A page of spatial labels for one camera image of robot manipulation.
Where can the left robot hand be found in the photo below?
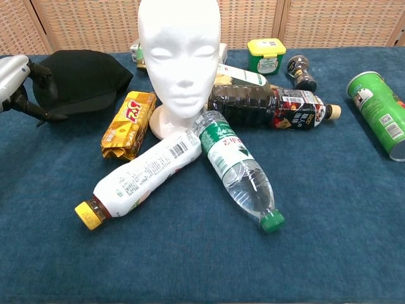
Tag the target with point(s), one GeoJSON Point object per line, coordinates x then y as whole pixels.
{"type": "Point", "coordinates": [12, 79]}

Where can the black cap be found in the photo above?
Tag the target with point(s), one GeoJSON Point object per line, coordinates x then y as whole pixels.
{"type": "Point", "coordinates": [82, 79]}

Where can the yellow snack packet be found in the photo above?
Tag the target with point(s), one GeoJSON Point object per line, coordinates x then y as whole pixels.
{"type": "Point", "coordinates": [129, 126]}

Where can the white foam mannequin head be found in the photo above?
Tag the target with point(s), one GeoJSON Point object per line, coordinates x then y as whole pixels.
{"type": "Point", "coordinates": [180, 57]}

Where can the multicolour tissue pack box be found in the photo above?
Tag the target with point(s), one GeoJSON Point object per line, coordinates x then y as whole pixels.
{"type": "Point", "coordinates": [134, 52]}

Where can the green nesting doll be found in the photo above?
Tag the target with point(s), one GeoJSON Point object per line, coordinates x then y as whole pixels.
{"type": "Point", "coordinates": [140, 61]}

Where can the white bottle yellow cap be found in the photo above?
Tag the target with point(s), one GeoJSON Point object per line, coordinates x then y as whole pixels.
{"type": "Point", "coordinates": [142, 177]}

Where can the white soft pouch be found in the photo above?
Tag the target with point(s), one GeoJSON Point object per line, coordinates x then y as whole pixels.
{"type": "Point", "coordinates": [223, 52]}

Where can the olive tea bottle white label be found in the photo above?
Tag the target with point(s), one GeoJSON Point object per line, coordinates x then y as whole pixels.
{"type": "Point", "coordinates": [246, 77]}

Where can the clear water bottle green cap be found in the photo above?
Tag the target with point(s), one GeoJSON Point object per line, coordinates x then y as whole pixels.
{"type": "Point", "coordinates": [234, 164]}

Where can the black coffee bottle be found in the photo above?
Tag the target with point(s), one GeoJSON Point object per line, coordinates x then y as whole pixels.
{"type": "Point", "coordinates": [253, 104]}

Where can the green tub yellow lid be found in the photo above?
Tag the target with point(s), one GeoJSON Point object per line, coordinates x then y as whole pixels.
{"type": "Point", "coordinates": [266, 57]}

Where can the blue table cloth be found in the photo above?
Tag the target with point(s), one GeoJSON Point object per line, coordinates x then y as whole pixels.
{"type": "Point", "coordinates": [190, 263]}

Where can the dark pepper grinder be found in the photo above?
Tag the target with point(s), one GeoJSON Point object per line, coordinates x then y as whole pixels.
{"type": "Point", "coordinates": [302, 76]}

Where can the woven bamboo folding screen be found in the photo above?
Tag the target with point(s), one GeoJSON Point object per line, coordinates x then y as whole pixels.
{"type": "Point", "coordinates": [332, 22]}

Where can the green chips can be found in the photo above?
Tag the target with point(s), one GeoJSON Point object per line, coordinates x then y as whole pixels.
{"type": "Point", "coordinates": [376, 107]}

